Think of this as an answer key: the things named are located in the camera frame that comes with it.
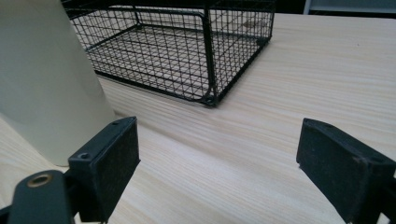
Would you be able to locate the cream cylindrical cup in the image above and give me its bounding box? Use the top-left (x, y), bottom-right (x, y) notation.
top-left (0, 0), bottom-right (117, 167)

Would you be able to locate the black wire mesh basket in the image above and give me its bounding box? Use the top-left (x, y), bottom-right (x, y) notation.
top-left (61, 0), bottom-right (277, 108)

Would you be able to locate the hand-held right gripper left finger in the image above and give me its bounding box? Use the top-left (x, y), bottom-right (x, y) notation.
top-left (67, 116), bottom-right (141, 224)

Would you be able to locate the grey shelf unit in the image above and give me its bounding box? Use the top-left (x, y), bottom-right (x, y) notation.
top-left (303, 0), bottom-right (396, 16)

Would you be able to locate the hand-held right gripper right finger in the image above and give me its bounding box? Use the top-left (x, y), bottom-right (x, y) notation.
top-left (295, 118), bottom-right (396, 224)

